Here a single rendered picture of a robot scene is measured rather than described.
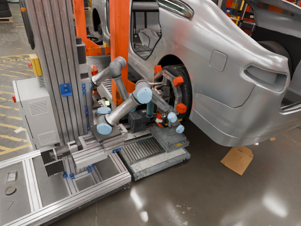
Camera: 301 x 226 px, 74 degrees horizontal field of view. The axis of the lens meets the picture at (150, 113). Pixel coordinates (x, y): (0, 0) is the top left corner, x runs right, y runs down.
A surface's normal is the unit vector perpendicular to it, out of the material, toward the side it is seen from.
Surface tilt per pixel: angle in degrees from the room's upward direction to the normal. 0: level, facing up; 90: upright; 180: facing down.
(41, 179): 0
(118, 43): 90
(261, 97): 89
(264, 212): 0
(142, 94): 85
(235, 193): 0
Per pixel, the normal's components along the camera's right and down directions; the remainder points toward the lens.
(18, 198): 0.09, -0.81
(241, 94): -0.74, 0.33
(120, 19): 0.49, 0.54
